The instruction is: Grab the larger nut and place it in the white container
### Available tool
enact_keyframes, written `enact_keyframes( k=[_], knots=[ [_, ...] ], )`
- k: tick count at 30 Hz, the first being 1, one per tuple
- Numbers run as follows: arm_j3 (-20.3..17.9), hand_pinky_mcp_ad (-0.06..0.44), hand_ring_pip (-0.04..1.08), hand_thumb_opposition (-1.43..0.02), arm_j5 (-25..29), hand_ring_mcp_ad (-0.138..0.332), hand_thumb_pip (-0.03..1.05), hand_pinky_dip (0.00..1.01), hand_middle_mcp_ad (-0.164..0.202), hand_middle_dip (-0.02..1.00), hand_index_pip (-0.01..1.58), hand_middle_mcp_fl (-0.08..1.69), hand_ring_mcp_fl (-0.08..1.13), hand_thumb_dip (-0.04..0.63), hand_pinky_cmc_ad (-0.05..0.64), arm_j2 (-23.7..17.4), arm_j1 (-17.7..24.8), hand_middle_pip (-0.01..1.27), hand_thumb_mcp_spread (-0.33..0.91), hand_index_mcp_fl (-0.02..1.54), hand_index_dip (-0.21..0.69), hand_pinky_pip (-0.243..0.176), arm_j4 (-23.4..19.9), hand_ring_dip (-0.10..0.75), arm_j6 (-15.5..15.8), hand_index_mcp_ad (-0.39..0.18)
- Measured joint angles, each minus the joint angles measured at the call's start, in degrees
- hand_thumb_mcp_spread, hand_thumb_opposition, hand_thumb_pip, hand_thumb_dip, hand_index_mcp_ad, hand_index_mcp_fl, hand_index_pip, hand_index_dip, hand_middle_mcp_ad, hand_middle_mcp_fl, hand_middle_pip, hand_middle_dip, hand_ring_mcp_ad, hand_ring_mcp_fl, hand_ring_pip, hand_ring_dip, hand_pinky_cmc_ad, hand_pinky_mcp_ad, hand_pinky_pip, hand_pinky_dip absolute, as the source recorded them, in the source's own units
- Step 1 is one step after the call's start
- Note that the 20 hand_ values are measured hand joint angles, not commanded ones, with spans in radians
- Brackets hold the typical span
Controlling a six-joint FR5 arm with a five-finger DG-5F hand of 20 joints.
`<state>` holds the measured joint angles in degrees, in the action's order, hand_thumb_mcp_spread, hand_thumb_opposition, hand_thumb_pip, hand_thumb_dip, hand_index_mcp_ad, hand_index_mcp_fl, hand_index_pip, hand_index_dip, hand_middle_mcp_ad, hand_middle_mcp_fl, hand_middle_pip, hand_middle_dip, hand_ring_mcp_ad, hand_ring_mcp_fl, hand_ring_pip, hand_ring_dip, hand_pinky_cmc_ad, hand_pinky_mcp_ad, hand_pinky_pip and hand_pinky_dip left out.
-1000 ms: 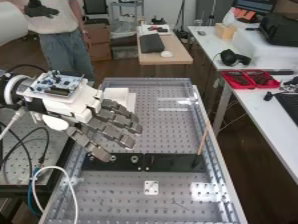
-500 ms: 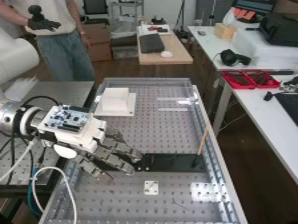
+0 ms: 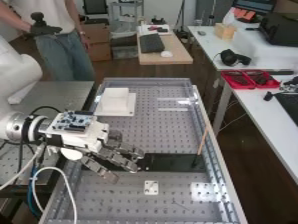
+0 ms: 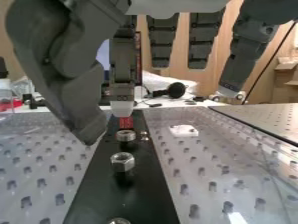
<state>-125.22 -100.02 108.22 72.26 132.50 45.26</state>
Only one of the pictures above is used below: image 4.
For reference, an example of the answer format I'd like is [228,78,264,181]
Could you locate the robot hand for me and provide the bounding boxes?
[4,0,298,146]

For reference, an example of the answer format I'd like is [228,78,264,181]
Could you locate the smaller steel hex nut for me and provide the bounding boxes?
[115,129,139,143]

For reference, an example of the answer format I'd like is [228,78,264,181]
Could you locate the larger steel hex nut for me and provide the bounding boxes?
[109,151,137,174]

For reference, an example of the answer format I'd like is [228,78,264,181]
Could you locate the small red block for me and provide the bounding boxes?
[119,115,135,129]

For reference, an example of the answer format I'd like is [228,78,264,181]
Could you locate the black headphones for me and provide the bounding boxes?
[152,81,191,100]

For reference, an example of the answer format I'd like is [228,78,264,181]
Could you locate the white desk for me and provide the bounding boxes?
[0,95,250,114]

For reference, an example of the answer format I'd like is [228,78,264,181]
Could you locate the black plate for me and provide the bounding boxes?
[61,109,181,224]

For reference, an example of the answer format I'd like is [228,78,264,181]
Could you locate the small white square bracket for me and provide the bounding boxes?
[169,124,200,139]

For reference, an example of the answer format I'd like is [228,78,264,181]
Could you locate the black cable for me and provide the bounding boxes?
[241,19,298,105]

